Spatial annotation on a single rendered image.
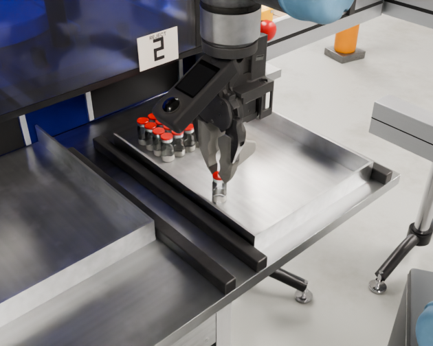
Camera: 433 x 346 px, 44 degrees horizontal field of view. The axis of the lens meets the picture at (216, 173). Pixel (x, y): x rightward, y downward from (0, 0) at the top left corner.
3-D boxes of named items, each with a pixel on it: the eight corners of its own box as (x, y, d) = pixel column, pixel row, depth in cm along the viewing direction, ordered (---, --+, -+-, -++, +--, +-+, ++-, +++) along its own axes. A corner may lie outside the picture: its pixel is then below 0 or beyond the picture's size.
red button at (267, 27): (250, 39, 109) (251, 20, 107) (264, 34, 112) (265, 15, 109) (264, 44, 107) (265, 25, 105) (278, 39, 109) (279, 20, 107)
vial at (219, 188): (209, 198, 82) (208, 176, 80) (219, 193, 83) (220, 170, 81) (218, 205, 81) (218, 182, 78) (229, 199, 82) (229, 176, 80)
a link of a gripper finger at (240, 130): (247, 163, 74) (245, 105, 69) (238, 167, 73) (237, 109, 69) (223, 152, 77) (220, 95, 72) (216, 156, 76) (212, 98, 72)
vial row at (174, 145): (159, 158, 91) (157, 135, 88) (236, 122, 101) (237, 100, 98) (166, 164, 90) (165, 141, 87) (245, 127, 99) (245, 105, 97)
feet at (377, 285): (361, 285, 185) (368, 255, 177) (438, 221, 212) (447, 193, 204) (381, 298, 180) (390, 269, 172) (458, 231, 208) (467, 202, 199)
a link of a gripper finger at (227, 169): (262, 176, 80) (262, 121, 75) (233, 193, 77) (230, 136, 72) (247, 169, 82) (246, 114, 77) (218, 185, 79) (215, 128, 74)
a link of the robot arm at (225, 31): (229, 20, 61) (183, 1, 66) (228, 58, 64) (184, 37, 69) (274, 5, 65) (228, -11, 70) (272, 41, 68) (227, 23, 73)
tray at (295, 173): (115, 150, 93) (113, 133, 91) (227, 103, 107) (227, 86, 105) (253, 255, 73) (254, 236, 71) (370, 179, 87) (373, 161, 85)
